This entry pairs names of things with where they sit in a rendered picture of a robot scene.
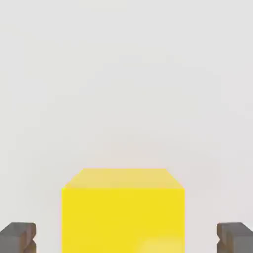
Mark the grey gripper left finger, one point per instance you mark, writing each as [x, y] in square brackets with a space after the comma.
[13, 238]

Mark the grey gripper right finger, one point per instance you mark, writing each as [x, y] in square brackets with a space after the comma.
[237, 238]

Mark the small yellow cube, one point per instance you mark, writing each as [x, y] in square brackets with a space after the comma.
[122, 217]

